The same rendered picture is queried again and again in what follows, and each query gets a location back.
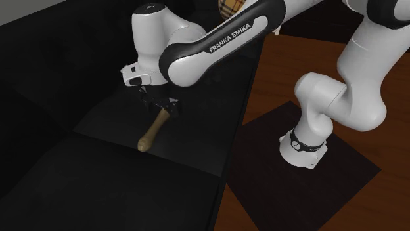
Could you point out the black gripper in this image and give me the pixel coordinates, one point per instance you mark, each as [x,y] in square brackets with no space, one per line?
[153,98]

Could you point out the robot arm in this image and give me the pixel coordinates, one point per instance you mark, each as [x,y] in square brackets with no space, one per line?
[352,96]

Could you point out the black sofa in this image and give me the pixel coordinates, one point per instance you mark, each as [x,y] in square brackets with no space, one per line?
[96,160]

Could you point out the plaid cushion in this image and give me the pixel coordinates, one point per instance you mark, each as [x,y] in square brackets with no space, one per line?
[231,5]

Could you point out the dark robot stand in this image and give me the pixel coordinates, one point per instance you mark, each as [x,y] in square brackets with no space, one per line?
[288,192]

